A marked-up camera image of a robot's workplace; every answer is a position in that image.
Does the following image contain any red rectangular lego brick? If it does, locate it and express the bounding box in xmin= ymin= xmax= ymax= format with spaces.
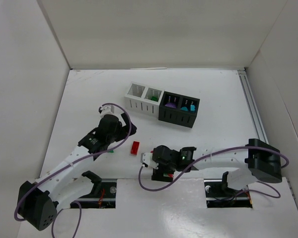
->
xmin=130 ymin=141 xmax=140 ymax=156

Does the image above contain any purple oval lego piece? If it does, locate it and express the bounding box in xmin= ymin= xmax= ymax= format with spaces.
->
xmin=165 ymin=102 xmax=177 ymax=109

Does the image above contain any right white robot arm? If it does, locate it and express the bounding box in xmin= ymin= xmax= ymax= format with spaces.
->
xmin=148 ymin=139 xmax=282 ymax=190

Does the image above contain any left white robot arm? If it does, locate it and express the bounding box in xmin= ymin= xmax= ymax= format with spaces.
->
xmin=14 ymin=112 xmax=137 ymax=231

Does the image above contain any white double container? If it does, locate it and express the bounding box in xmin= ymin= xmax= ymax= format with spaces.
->
xmin=124 ymin=82 xmax=164 ymax=118

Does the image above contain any black double container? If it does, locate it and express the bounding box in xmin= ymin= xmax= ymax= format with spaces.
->
xmin=158 ymin=91 xmax=200 ymax=128

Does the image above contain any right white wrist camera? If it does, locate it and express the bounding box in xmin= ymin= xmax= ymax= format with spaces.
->
xmin=141 ymin=152 xmax=158 ymax=170

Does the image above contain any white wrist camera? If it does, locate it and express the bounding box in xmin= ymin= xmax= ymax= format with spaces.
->
xmin=141 ymin=152 xmax=158 ymax=170
xmin=98 ymin=105 xmax=114 ymax=118

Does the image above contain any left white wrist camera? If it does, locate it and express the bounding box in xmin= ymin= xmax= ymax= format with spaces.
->
xmin=98 ymin=105 xmax=114 ymax=118

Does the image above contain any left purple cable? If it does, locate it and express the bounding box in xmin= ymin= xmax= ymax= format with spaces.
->
xmin=14 ymin=103 xmax=133 ymax=238

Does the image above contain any purple cable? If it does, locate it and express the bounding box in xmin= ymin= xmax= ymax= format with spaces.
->
xmin=14 ymin=103 xmax=133 ymax=238
xmin=138 ymin=146 xmax=290 ymax=199

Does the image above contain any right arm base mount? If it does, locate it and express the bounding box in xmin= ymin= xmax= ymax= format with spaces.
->
xmin=204 ymin=178 xmax=253 ymax=208

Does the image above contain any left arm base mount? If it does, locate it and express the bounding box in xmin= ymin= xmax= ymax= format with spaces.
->
xmin=76 ymin=171 xmax=117 ymax=209

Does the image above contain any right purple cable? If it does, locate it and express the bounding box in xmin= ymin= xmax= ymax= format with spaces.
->
xmin=138 ymin=146 xmax=290 ymax=199

